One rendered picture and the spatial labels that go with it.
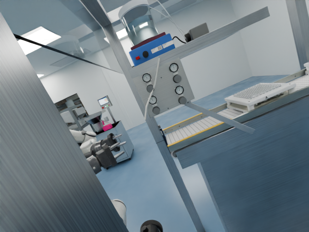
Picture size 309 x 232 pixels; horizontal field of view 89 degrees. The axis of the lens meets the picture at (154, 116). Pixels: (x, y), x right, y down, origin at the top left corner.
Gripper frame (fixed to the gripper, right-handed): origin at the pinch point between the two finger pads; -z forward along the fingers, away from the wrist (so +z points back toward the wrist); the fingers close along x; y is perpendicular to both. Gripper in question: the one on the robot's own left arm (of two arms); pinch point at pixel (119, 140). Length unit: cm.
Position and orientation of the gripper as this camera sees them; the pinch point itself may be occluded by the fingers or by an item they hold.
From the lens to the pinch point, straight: 100.7
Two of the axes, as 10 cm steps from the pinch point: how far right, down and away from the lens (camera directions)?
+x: 4.0, 8.9, 2.1
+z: -9.1, 3.7, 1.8
